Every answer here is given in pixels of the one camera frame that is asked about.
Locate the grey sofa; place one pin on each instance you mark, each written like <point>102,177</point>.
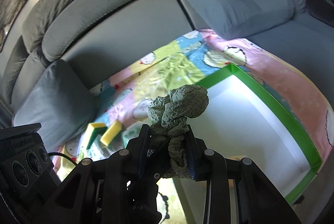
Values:
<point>96,37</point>

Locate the grey textured pillow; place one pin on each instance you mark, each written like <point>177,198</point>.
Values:
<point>61,103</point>

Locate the yellow green sponge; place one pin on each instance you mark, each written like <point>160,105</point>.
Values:
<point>111,133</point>
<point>94,129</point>

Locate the green white cardboard box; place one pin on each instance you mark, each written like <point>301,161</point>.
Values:
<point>243,119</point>

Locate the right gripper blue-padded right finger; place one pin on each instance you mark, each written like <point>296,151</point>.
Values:
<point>257,198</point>

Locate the black cushion pads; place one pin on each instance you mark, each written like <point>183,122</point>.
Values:
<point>321,10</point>

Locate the clear green tea bag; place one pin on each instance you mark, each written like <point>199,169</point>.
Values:
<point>131,132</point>

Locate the green cloth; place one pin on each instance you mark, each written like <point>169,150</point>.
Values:
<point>169,117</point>

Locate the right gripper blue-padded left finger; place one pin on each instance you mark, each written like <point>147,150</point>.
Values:
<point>113,190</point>

